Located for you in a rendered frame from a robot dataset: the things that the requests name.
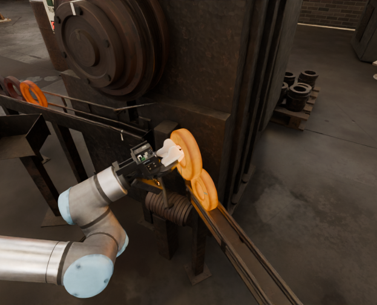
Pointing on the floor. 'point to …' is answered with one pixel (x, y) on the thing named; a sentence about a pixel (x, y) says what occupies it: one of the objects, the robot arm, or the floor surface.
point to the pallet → (296, 98)
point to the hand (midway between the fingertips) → (184, 149)
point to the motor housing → (169, 219)
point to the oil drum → (37, 6)
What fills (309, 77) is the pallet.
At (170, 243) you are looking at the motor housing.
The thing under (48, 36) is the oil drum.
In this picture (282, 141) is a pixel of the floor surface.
